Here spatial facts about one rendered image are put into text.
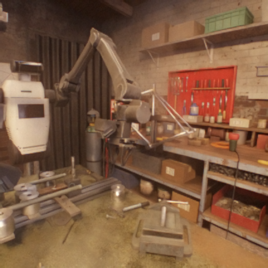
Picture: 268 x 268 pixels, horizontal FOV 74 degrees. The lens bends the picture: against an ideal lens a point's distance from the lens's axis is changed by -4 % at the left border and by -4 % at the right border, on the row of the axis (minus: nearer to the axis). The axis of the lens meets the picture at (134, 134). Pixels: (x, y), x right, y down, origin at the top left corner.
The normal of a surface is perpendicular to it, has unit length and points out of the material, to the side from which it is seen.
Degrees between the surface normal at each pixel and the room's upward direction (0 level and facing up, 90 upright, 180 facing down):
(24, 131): 90
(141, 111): 88
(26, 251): 0
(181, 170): 91
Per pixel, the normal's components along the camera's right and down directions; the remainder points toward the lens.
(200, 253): 0.02, -0.98
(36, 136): 0.72, 0.14
